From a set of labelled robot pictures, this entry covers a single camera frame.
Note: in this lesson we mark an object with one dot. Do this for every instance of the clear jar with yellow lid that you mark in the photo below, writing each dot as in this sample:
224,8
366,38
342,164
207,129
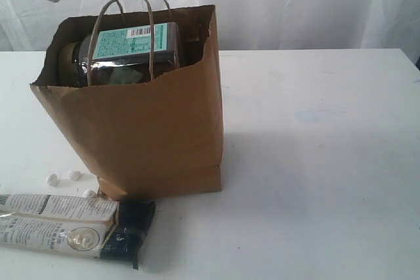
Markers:
121,56

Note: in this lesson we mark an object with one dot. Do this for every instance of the brown paper bag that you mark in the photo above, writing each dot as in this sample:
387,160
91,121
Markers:
156,139

